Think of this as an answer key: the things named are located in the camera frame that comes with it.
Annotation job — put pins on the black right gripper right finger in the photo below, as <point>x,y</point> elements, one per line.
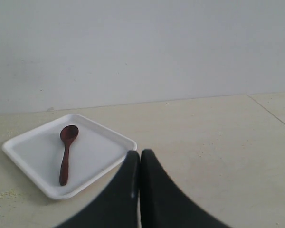
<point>163,204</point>

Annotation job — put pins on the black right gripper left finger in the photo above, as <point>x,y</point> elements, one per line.
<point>116,205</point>

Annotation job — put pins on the dark red wooden spoon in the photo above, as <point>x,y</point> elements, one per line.
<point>67,136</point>

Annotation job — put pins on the white plastic tray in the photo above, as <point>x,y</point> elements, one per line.
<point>39,152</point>

